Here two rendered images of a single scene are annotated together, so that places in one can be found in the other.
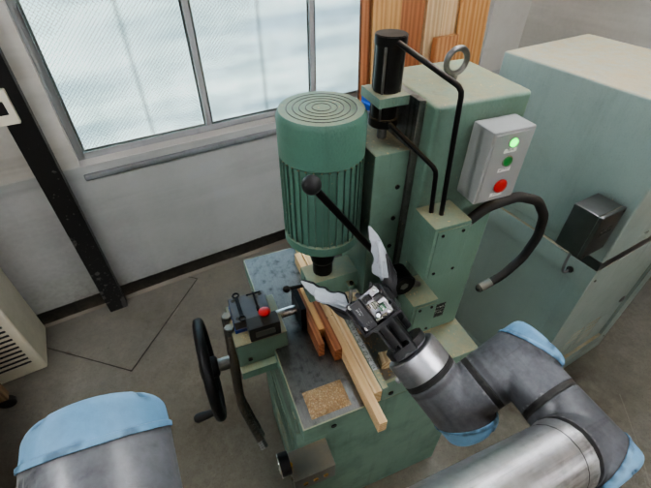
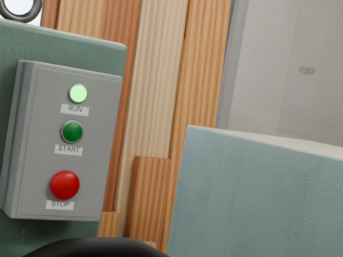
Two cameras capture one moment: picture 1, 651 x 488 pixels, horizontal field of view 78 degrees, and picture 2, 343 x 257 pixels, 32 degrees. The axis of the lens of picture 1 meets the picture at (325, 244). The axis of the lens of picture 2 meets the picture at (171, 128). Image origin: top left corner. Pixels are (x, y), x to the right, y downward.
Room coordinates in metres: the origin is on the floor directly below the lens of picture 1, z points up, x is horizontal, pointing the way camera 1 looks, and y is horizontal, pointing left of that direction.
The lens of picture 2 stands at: (0.08, -0.36, 1.47)
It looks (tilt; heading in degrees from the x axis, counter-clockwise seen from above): 3 degrees down; 351
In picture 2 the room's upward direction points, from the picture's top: 9 degrees clockwise
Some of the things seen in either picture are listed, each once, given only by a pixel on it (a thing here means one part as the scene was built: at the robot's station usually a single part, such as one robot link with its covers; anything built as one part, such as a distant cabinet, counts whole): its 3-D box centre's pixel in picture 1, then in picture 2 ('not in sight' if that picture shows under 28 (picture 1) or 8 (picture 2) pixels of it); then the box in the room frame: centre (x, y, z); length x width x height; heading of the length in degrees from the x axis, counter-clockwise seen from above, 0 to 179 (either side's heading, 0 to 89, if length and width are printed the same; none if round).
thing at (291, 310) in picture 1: (288, 311); not in sight; (0.70, 0.10, 0.95); 0.09 x 0.07 x 0.09; 22
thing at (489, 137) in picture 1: (494, 160); (59, 141); (0.72, -0.34, 1.40); 0.10 x 0.06 x 0.16; 112
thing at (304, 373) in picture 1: (288, 329); not in sight; (0.69, 0.11, 0.87); 0.61 x 0.30 x 0.06; 22
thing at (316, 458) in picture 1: (310, 465); not in sight; (0.44, 0.04, 0.58); 0.12 x 0.08 x 0.08; 112
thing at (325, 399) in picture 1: (326, 396); not in sight; (0.47, 0.00, 0.91); 0.10 x 0.07 x 0.02; 112
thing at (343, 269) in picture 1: (329, 280); not in sight; (0.74, -0.01, 1.03); 0.14 x 0.07 x 0.09; 112
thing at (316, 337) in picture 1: (308, 320); not in sight; (0.68, 0.05, 0.93); 0.21 x 0.02 x 0.05; 22
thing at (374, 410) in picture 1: (331, 326); not in sight; (0.67, -0.02, 0.92); 0.59 x 0.02 x 0.04; 22
